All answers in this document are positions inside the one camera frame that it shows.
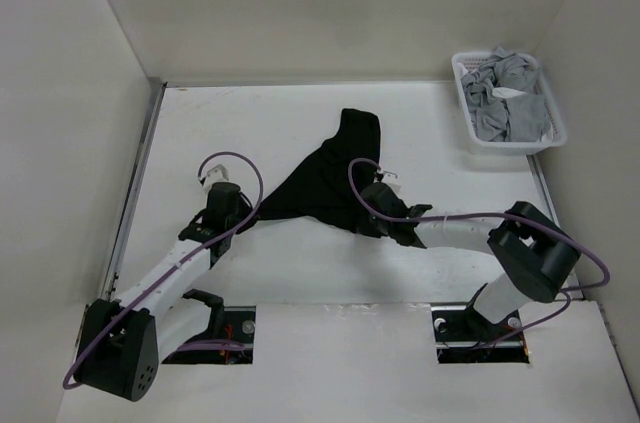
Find metal base plate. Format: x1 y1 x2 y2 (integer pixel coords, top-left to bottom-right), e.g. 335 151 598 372
431 305 529 364
163 307 256 366

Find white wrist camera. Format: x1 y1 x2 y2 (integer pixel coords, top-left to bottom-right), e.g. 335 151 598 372
376 170 402 194
198 164 229 193

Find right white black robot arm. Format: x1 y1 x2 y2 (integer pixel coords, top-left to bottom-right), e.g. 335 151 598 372
360 182 581 341

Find white plastic basket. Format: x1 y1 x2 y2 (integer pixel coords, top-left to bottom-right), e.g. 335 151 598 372
451 50 567 156

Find black tank top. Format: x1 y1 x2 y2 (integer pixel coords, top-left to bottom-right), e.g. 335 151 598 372
256 108 381 233

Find aluminium frame rail left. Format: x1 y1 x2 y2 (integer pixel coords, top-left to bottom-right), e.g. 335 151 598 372
101 77 166 297

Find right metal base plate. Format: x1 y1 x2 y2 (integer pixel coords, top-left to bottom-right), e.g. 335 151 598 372
431 305 529 364

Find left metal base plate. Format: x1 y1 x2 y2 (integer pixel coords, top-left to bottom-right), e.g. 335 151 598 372
163 307 256 366

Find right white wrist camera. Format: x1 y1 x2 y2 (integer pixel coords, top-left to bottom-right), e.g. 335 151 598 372
376 170 402 194

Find grey tank top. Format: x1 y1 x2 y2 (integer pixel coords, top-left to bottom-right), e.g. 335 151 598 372
461 47 551 143

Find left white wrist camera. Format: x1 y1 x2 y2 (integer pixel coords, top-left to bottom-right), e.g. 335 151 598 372
198 164 229 193

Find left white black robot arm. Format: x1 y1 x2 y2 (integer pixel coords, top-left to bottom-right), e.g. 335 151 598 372
63 182 252 402

